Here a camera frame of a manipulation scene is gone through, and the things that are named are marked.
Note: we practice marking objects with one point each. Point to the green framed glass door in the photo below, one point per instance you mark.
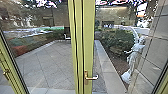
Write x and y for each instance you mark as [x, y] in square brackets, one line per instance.
[88, 33]

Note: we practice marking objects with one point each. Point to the small outdoor chair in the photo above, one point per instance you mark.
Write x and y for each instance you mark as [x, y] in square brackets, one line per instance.
[67, 38]

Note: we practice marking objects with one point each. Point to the green framed glass wall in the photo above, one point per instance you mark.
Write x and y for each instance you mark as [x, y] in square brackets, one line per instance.
[75, 33]

